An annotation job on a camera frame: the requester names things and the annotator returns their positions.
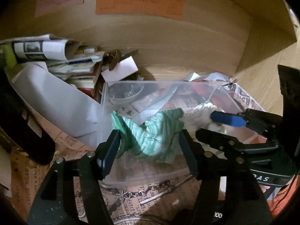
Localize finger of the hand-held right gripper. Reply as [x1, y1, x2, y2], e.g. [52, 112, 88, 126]
[210, 109, 283, 137]
[195, 128, 280, 160]

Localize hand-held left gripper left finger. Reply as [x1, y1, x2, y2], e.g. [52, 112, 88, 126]
[28, 129, 122, 225]

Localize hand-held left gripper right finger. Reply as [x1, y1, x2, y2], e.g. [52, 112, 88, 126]
[178, 129, 274, 225]

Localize white soft cloth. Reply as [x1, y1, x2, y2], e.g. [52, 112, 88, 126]
[190, 103, 228, 135]

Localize green striped cloth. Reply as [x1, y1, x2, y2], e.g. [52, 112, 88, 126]
[111, 108, 185, 164]

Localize clear plastic bag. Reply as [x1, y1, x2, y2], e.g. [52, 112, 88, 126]
[101, 80, 268, 186]

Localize crumpled white paper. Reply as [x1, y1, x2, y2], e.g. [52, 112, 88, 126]
[185, 71, 238, 85]

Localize newspaper print lining paper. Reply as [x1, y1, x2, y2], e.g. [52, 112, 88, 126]
[9, 80, 268, 225]

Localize metal bowl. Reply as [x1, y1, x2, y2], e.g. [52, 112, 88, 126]
[106, 84, 145, 105]

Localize large white paper sheet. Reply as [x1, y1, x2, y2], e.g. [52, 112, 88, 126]
[10, 62, 113, 149]

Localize white card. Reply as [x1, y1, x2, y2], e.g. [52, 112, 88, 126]
[101, 56, 139, 83]

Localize stack of folded papers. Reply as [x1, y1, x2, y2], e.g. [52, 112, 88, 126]
[46, 51, 105, 90]

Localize brass keys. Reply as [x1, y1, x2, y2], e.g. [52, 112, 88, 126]
[102, 49, 139, 73]

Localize dark bag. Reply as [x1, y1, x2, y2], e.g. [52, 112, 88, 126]
[0, 70, 57, 165]

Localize rolled newspaper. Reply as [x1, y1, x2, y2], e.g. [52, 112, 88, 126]
[0, 34, 82, 63]

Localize yellow-green tube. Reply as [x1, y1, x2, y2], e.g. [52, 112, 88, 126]
[0, 43, 17, 68]

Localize orange paper note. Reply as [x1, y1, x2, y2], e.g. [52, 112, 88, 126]
[95, 0, 186, 20]

